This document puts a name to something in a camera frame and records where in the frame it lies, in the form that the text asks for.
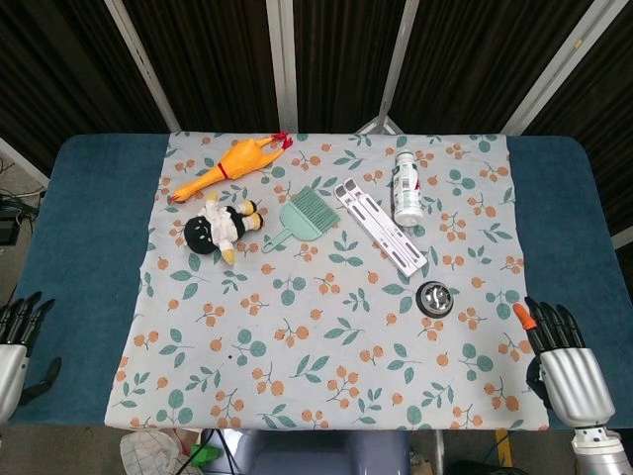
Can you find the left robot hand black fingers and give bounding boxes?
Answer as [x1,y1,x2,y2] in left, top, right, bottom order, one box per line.
[0,291,63,425]

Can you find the right robot hand orange fingertip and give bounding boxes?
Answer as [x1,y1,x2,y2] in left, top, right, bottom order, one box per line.
[512,295,618,430]

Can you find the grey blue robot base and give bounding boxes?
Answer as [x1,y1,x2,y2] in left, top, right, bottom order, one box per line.
[236,428,411,475]

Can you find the white mesh bag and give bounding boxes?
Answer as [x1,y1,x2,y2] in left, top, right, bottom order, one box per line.
[120,430,199,475]

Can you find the teal velvet table cover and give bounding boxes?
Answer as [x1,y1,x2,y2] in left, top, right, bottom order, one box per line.
[7,131,633,431]

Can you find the small green plastic object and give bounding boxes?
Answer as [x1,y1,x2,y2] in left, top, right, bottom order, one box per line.
[190,443,223,467]

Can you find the black white penguin plush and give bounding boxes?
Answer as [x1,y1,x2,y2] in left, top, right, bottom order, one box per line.
[183,191,266,268]

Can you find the white folding laptop stand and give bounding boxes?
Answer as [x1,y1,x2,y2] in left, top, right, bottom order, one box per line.
[333,180,429,278]

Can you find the white plastic bottle green label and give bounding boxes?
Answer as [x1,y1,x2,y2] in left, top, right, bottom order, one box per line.
[392,149,425,228]

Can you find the floral orange fruit tablecloth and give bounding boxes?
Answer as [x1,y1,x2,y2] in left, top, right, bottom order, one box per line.
[101,131,551,431]

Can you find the yellow rubber chicken toy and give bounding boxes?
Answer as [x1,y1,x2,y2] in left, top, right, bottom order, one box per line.
[170,129,293,203]

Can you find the mint green mini brush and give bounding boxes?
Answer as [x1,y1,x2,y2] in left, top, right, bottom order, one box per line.
[288,186,341,225]

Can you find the mint green mini dustpan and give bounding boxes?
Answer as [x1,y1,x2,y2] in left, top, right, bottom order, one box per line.
[260,202,322,255]

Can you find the black cable bundle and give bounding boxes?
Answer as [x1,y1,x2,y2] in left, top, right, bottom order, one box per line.
[0,192,44,246]

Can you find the white partition frame post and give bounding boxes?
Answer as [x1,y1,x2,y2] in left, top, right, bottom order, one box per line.
[102,0,182,134]
[355,0,421,135]
[503,0,622,135]
[265,0,299,134]

